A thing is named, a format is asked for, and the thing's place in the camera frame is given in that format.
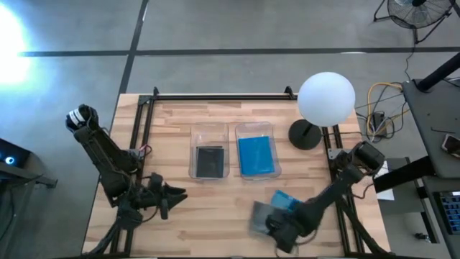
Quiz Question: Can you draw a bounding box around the grey side table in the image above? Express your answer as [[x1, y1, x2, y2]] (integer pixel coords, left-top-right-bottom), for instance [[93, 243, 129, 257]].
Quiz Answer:
[[401, 78, 460, 180]]

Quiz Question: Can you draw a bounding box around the grey cable bundle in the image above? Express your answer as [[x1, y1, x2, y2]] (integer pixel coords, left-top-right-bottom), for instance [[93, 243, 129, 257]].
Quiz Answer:
[[354, 92, 411, 144]]

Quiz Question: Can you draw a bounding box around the black aluminium table frame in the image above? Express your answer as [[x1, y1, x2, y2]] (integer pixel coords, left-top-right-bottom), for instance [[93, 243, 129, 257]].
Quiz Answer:
[[81, 86, 391, 259]]

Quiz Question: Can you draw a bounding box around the black jewel case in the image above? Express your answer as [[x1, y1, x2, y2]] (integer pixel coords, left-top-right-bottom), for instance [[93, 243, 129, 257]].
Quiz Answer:
[[195, 145, 226, 179]]

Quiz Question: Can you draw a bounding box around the black floor fan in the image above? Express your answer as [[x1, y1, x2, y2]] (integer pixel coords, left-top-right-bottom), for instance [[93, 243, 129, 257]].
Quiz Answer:
[[372, 0, 455, 45]]

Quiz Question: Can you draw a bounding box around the smartphone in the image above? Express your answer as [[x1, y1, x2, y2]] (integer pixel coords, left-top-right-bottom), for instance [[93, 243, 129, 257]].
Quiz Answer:
[[441, 133, 460, 158]]

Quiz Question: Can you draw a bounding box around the black desk bar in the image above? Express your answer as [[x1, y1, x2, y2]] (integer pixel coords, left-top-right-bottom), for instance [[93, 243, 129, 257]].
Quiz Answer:
[[372, 155, 436, 194]]

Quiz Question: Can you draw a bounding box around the black box blue light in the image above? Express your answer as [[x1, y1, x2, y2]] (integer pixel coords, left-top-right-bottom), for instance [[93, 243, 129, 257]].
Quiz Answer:
[[0, 137, 32, 178]]

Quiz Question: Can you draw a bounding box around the black power adapter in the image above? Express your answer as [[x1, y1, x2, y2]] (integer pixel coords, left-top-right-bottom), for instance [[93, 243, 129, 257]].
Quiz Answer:
[[372, 111, 387, 137]]

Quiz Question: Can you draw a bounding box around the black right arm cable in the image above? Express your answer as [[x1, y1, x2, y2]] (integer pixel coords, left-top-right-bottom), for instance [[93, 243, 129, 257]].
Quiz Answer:
[[351, 179, 375, 201]]

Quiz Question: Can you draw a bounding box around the white paper sheet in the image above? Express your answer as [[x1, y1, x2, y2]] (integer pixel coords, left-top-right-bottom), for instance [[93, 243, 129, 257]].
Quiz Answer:
[[372, 160, 395, 201]]

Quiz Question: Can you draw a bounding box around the white globe lamp black base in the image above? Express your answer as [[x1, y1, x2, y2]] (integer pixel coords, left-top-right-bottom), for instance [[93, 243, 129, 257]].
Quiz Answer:
[[287, 71, 357, 151]]

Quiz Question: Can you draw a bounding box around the silver bracket plate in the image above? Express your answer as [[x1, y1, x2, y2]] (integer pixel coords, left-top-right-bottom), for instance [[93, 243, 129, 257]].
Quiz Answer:
[[327, 147, 346, 162]]

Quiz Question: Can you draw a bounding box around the yellow cable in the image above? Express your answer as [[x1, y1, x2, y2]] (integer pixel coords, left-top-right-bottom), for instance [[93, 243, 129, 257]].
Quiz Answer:
[[365, 82, 410, 137]]

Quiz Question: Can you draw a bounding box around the clear plastic bin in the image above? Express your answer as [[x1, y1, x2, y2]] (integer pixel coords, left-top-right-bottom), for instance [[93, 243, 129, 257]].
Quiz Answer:
[[234, 121, 282, 181], [188, 121, 231, 181]]

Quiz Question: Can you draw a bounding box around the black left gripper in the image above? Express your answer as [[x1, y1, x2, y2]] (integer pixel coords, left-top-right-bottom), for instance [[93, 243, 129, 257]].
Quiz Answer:
[[144, 173, 189, 221]]

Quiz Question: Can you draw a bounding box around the clear grey jewel case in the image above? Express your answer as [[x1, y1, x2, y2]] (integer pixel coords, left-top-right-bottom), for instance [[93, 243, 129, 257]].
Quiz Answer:
[[249, 200, 280, 236]]

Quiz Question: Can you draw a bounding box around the black pole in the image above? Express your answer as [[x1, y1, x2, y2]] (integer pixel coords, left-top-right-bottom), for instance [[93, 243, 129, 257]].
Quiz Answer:
[[416, 52, 460, 92]]

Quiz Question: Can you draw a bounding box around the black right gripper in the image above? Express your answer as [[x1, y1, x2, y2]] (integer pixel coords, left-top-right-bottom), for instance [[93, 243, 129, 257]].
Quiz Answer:
[[264, 209, 311, 255]]

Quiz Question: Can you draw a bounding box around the black fan cable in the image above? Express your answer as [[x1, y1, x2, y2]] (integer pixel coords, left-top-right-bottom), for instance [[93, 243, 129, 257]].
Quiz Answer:
[[404, 42, 418, 82]]

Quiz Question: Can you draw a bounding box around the keyboard with coloured keys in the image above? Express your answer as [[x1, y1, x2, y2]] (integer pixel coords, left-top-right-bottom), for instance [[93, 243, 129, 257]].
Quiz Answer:
[[436, 189, 460, 235]]

